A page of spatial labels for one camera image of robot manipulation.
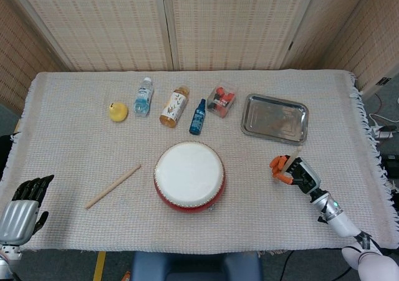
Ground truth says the beige woven tablecloth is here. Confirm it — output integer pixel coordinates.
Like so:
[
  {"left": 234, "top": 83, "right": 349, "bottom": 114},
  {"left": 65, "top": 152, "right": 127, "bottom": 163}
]
[{"left": 0, "top": 69, "right": 399, "bottom": 252}]

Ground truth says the red drum with white head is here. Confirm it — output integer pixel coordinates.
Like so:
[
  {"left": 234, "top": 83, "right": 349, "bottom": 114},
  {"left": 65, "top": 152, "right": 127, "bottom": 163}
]
[{"left": 153, "top": 140, "right": 226, "bottom": 215}]

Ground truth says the amber tea bottle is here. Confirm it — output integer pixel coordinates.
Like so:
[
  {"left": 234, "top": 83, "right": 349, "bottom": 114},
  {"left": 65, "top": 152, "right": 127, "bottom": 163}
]
[{"left": 159, "top": 85, "right": 190, "bottom": 128}]

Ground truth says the clear box of red items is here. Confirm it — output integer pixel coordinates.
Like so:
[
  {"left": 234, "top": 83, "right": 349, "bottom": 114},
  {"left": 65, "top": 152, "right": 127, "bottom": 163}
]
[{"left": 206, "top": 80, "right": 239, "bottom": 119}]

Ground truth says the yellow toy pear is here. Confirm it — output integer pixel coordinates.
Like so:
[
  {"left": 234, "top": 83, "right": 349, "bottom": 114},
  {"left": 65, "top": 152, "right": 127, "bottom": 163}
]
[{"left": 108, "top": 102, "right": 129, "bottom": 123}]

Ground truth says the clear water bottle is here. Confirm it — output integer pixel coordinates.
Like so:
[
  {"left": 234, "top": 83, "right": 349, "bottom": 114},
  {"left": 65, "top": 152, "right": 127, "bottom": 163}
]
[{"left": 133, "top": 77, "right": 155, "bottom": 118}]

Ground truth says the orange-tipped silver right robot hand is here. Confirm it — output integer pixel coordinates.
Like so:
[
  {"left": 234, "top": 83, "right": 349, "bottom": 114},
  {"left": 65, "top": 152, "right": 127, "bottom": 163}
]
[{"left": 269, "top": 154, "right": 322, "bottom": 196}]

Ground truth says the woven bamboo screen panel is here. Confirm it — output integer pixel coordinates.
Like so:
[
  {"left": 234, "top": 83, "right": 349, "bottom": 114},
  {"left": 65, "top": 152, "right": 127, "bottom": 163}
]
[
  {"left": 160, "top": 0, "right": 322, "bottom": 72},
  {"left": 280, "top": 0, "right": 375, "bottom": 70},
  {"left": 0, "top": 0, "right": 68, "bottom": 113},
  {"left": 0, "top": 0, "right": 175, "bottom": 73},
  {"left": 324, "top": 0, "right": 399, "bottom": 100}
]

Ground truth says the black floor box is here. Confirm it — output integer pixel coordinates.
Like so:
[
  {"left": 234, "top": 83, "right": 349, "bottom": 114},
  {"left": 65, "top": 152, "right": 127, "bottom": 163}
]
[{"left": 380, "top": 154, "right": 399, "bottom": 179}]

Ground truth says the black-fingered silver left robot hand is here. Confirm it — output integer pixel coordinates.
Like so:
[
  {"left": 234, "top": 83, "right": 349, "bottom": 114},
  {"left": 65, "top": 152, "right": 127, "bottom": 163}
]
[{"left": 0, "top": 174, "right": 55, "bottom": 246}]

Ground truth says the black bulky object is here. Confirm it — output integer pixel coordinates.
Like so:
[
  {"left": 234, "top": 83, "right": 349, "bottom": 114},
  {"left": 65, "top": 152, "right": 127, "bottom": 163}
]
[{"left": 0, "top": 133, "right": 19, "bottom": 181}]

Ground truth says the stainless steel tray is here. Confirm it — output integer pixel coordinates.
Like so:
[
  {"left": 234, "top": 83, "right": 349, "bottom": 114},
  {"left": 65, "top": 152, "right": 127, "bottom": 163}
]
[{"left": 239, "top": 93, "right": 309, "bottom": 146}]

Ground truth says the wooden drumstick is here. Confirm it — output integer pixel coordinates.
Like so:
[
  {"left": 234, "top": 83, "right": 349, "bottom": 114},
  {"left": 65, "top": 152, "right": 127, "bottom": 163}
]
[
  {"left": 282, "top": 146, "right": 302, "bottom": 173},
  {"left": 85, "top": 164, "right": 142, "bottom": 209}
]

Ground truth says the white power strip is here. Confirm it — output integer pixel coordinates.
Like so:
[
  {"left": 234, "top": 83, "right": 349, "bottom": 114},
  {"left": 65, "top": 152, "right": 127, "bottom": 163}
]
[{"left": 372, "top": 126, "right": 395, "bottom": 140}]

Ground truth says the small blue spray bottle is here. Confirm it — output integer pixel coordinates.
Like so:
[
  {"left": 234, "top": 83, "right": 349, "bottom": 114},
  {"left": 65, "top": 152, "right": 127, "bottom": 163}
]
[{"left": 188, "top": 98, "right": 207, "bottom": 136}]

